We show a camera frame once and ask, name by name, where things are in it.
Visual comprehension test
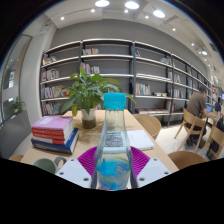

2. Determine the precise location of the clear drink bottle teal cap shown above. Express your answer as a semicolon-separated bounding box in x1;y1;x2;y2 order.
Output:
91;92;134;192

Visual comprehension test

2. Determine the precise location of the green patterned ceramic mug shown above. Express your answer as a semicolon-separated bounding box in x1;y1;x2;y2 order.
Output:
32;156;68;175

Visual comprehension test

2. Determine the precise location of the dark blue book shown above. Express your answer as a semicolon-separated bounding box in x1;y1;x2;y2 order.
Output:
30;128;80;155

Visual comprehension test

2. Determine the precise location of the red book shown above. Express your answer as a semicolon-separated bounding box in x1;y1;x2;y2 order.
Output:
31;124;75;146

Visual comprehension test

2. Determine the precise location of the green potted plant white pot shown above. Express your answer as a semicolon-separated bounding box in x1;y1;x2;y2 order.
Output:
59;67;137;130

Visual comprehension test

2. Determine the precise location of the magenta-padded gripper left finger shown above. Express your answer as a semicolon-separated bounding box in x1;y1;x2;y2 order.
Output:
55;145;99;190

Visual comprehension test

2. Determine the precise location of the ceiling lights group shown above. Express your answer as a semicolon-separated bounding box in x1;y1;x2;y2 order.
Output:
59;0;209;56

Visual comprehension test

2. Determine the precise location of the white book with patterned cover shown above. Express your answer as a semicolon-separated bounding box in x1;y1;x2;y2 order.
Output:
126;129;155;152

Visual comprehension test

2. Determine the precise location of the person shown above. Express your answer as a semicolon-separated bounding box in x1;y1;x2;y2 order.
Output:
184;84;214;148
214;96;224;114

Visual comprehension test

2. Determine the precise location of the slatted wooden chairs group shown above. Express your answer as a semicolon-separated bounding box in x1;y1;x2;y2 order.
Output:
173;108;224;161

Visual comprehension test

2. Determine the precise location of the small potted plant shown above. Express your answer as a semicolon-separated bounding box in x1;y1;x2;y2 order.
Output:
9;97;26;114

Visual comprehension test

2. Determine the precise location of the pink book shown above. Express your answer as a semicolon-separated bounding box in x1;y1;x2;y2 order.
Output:
31;115;75;133

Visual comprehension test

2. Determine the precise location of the grey bookshelf unit with books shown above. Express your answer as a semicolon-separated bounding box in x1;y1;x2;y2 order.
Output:
39;37;218;118

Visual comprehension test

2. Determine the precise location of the round-backed wooden chair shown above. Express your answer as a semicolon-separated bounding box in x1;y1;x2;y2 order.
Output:
133;113;163;140
167;150;208;171
8;153;24;163

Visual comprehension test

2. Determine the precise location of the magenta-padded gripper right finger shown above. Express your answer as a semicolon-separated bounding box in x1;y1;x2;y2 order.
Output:
129;145;172;189

